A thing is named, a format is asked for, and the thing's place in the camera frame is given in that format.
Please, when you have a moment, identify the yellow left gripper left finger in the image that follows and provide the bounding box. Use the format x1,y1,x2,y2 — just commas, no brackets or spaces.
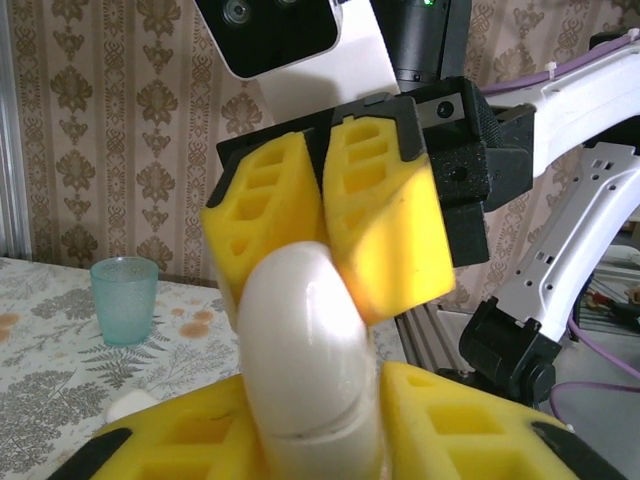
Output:
54,372,274,480

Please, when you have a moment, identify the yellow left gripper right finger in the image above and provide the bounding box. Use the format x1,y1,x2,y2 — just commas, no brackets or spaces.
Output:
377,360,626,480

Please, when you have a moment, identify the white earbud charging case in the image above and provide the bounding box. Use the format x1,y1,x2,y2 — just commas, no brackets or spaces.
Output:
103,389,155,425
234,239,386,480

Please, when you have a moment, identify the teal textured plastic cup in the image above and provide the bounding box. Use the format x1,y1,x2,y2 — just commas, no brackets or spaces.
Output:
89,256,160,346

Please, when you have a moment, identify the floral patterned tablecloth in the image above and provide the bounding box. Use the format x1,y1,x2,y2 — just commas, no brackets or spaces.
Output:
0,255,241,480

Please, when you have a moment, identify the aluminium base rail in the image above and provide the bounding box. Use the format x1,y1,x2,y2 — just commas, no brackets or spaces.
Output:
397,299,481,376

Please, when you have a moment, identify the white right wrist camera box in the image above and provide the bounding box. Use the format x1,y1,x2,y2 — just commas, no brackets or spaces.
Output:
194,0,401,136

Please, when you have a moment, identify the aluminium frame post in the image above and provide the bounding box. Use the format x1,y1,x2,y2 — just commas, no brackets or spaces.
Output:
0,74,25,261

